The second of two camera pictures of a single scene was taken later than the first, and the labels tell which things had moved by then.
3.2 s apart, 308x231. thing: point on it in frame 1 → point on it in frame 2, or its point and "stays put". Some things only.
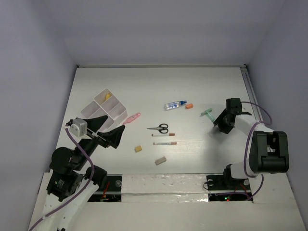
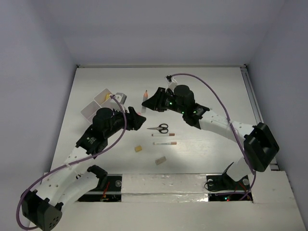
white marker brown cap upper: x=163 y=134 stays put
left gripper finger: x=112 y=137 → x=141 y=120
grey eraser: x=160 y=160 stays put
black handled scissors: x=161 y=128 stays put
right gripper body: x=221 y=122 → x=164 y=99
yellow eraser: x=137 y=148 stays put
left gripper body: x=98 y=137 → x=131 y=118
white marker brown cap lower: x=159 y=143 stays put
